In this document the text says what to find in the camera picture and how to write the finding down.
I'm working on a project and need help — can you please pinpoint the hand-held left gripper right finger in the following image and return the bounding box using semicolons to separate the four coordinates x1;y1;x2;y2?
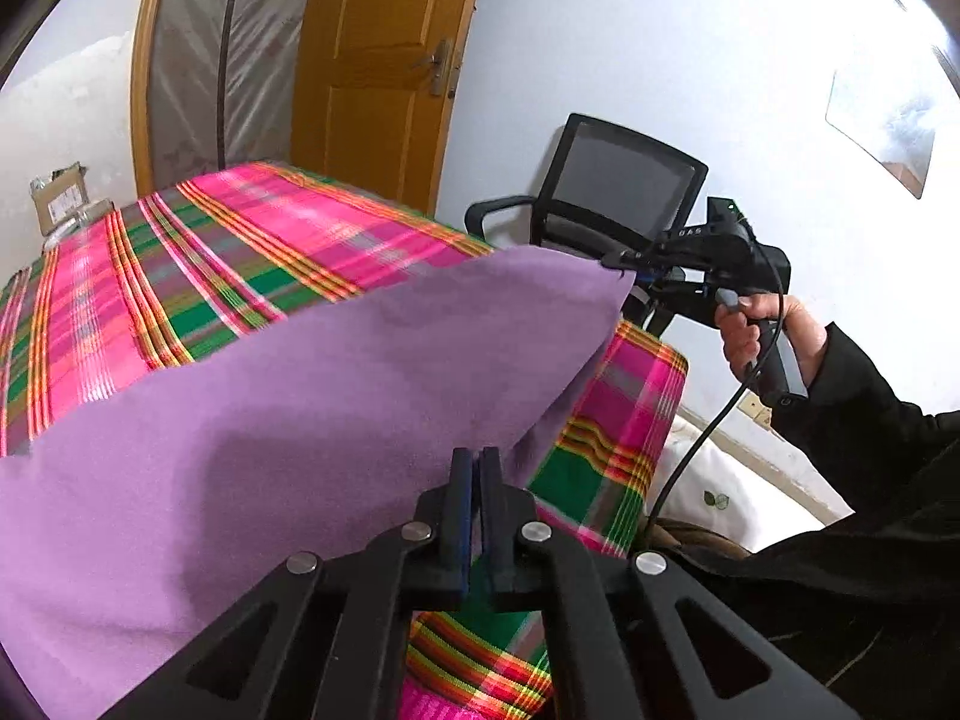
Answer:
478;446;860;720

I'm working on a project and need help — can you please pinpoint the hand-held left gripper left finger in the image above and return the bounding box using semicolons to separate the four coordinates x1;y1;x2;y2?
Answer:
101;448;477;720

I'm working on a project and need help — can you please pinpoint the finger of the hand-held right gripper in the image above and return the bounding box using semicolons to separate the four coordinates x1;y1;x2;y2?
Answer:
632;271;713;299
598;244;680;271

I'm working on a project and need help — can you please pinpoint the purple sweater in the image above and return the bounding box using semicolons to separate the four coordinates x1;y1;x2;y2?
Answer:
0;244;638;720

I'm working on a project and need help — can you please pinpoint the person's right forearm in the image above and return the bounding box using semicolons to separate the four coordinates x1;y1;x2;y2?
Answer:
765;322;960;511

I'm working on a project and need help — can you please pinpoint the person's right hand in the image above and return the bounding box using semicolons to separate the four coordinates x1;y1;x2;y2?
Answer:
715;292;830;385

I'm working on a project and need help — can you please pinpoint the black office chair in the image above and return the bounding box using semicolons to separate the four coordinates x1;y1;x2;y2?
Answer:
463;112;710;338

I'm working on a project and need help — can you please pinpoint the wooden door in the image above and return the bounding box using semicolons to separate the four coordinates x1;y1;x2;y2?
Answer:
289;0;496;218

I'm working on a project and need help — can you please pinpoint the person's black jacket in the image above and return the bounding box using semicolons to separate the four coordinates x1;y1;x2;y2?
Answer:
637;412;960;720

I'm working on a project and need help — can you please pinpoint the pink plaid blanket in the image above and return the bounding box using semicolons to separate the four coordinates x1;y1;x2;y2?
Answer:
0;161;689;720

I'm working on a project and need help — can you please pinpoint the clear plastic curtain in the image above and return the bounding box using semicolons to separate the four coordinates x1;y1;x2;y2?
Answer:
146;0;320;173

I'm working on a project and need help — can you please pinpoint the clear wrapped parcel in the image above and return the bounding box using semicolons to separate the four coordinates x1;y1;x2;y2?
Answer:
41;199;113;252

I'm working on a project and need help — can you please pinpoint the brown cardboard box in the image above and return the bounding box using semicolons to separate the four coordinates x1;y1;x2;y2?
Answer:
28;161;92;237

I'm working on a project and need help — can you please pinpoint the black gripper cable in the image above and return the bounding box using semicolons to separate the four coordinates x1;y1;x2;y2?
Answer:
645;270;788;533

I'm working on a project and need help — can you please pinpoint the metal door handle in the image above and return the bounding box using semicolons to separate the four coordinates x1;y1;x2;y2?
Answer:
411;37;460;98

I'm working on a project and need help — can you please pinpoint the wooden door frame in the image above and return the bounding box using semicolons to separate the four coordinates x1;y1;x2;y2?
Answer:
129;0;181;200

